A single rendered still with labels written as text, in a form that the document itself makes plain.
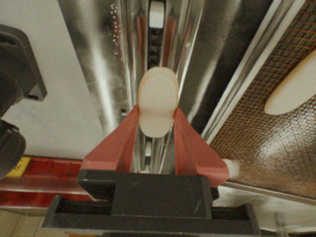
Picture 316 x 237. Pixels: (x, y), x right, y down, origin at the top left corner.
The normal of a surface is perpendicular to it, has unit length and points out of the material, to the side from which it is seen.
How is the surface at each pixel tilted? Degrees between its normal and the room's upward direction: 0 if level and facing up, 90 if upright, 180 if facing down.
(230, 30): 0
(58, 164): 90
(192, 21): 0
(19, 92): 0
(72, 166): 90
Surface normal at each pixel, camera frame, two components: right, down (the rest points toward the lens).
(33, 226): 0.08, -0.62
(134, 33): -0.01, 0.78
